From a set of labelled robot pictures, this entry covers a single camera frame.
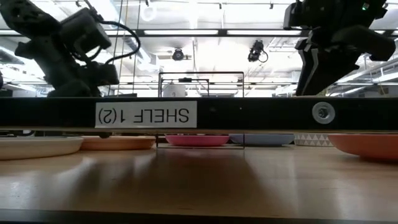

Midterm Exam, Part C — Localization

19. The round black ceiling fixture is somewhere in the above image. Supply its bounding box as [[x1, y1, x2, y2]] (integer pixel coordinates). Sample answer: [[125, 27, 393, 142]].
[[171, 47, 185, 62]]

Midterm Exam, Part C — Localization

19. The white patterned plant pot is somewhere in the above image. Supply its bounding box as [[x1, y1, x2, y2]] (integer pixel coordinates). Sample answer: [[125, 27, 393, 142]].
[[293, 133, 334, 147]]

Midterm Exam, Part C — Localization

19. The orange plate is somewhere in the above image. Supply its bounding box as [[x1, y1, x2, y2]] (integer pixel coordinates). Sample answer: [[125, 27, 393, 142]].
[[327, 133, 398, 162]]

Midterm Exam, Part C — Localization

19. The beige plate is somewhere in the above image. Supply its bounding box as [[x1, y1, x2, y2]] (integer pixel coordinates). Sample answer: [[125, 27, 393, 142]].
[[80, 135, 157, 152]]

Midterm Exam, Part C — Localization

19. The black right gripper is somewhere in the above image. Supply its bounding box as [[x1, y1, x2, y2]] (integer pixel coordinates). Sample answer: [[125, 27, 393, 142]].
[[294, 24, 397, 96]]

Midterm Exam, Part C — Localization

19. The black wire shelf frame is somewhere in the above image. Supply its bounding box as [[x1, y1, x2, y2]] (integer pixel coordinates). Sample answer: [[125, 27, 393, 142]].
[[157, 71, 246, 150]]

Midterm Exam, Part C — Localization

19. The blue plate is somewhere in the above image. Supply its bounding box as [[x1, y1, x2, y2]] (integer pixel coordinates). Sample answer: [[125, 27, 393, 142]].
[[229, 133, 296, 147]]

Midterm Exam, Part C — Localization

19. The teal plate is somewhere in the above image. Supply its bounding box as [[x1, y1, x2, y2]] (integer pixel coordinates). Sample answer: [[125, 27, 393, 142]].
[[0, 136, 85, 161]]

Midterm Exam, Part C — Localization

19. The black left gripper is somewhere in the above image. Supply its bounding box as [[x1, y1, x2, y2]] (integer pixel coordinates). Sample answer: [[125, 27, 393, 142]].
[[14, 35, 121, 98]]

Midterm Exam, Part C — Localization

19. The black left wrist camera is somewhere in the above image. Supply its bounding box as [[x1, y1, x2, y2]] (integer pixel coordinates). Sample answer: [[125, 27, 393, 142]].
[[60, 7, 112, 59]]

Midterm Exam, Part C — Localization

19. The white cylindrical container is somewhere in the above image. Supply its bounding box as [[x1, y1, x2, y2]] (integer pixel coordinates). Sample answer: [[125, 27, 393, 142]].
[[162, 83, 187, 98]]

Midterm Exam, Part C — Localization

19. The silver bolt with washer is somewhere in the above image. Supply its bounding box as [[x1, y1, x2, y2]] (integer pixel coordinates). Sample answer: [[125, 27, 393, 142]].
[[312, 101, 336, 125]]

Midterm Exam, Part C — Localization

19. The pink plate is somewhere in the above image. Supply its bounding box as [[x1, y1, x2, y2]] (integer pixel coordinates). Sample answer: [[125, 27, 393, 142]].
[[164, 134, 231, 147]]

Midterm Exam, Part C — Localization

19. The white shelf label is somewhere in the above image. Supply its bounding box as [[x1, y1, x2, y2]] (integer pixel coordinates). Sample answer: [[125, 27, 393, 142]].
[[94, 100, 198, 129]]

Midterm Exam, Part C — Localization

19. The black overhead camera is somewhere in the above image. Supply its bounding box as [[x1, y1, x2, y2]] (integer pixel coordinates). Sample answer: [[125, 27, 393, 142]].
[[247, 39, 269, 64]]

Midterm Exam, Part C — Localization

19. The black left wrist camera cable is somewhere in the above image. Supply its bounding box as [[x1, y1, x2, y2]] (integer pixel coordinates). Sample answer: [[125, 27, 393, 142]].
[[73, 20, 142, 66]]

